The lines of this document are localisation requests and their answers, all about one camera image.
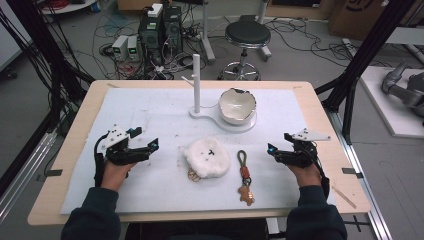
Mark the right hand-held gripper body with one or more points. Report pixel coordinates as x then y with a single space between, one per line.
300 155

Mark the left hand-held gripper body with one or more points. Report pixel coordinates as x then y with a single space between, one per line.
115 146

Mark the person's right hand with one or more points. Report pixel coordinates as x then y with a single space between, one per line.
308 176

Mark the person's left hand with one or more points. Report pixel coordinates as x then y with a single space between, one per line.
113 176

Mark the white table mat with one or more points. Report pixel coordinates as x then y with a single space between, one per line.
150 110

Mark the black tape strip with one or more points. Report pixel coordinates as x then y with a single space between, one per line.
351 172
54 173

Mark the white ceramic bowl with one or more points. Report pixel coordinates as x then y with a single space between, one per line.
236 106

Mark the thin wooden stick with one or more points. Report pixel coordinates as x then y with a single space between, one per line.
344 197

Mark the white hanger stand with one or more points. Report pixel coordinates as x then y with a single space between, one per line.
196 86

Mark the grey power supply unit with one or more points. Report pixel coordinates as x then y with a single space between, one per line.
120 46
133 48

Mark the black computer tower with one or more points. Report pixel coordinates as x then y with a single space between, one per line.
172 30
150 36

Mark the white floor board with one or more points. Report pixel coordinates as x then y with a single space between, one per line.
393 120

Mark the black round stool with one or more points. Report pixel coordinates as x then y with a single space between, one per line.
247 35

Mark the white box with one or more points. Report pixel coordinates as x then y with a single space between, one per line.
155 10

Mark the cardboard box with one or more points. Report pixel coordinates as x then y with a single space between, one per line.
353 18

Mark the aluminium rail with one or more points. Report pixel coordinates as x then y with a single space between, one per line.
366 186
23 180

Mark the black metal frame stand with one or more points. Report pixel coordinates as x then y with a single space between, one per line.
43 50
366 56

